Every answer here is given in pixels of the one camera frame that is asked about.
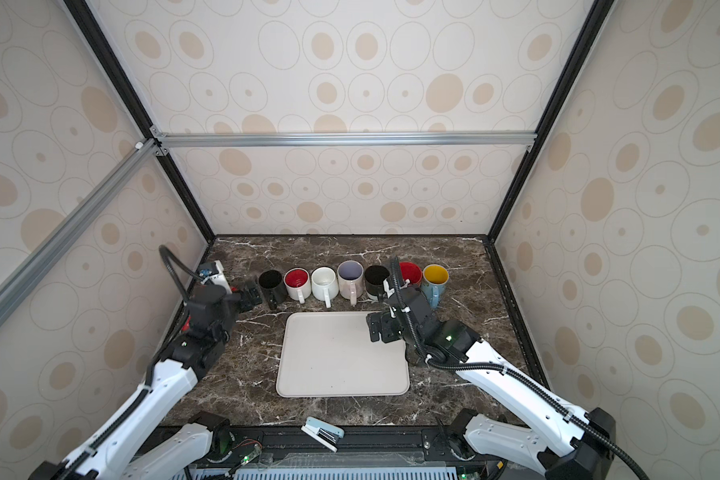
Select small black mug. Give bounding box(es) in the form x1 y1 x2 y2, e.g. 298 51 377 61
258 269 289 310

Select black skull mug red inside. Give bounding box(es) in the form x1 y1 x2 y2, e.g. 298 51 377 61
399 261 423 288

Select blue butterfly mug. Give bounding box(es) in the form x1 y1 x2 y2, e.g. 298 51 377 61
421 264 449 310

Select cream white mug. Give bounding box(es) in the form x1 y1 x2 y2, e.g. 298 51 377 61
284 268 312 304

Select black and white mug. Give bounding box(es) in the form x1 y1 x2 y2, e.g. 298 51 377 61
363 265 390 302

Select pink ceramic mug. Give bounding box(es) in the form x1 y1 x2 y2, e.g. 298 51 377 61
337 260 364 307

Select white ribbed mug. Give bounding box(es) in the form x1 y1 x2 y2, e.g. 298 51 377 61
311 266 339 309

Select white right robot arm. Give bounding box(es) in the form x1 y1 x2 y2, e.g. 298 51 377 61
367 287 647 479

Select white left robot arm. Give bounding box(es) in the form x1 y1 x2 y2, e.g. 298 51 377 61
30 281 262 479

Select beige plastic tray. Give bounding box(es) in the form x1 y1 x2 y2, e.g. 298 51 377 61
276 311 410 398

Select light blue white stapler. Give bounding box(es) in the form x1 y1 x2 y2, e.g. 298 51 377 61
301 417 345 453

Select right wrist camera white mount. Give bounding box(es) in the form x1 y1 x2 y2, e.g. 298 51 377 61
383 277 395 317

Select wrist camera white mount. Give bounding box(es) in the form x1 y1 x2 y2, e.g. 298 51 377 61
383 277 395 317
197 260 232 294

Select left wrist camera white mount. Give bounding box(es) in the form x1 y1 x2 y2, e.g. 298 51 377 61
197 260 232 294

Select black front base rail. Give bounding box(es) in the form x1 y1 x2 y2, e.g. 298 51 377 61
83 424 601 480

